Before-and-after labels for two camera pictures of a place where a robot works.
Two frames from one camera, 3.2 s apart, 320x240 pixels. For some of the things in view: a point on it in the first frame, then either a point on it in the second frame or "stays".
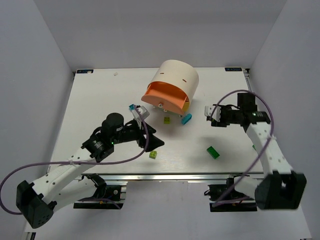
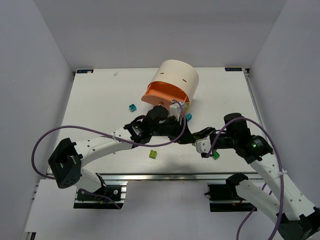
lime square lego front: x=152 y=154 stays
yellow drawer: x=186 y=106 stays
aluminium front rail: x=178 y=177 stays
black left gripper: x=143 y=136 to x=175 y=128
